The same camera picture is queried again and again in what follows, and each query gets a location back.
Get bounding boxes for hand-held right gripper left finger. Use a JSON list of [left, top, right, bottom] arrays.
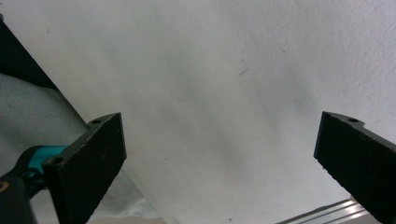
[[42, 112, 128, 224]]

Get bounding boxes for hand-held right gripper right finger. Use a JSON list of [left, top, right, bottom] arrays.
[[313, 110, 396, 224]]

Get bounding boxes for grey cloth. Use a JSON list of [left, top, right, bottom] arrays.
[[0, 73, 162, 224]]

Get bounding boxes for aluminium rail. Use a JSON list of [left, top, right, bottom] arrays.
[[275, 198, 383, 224]]

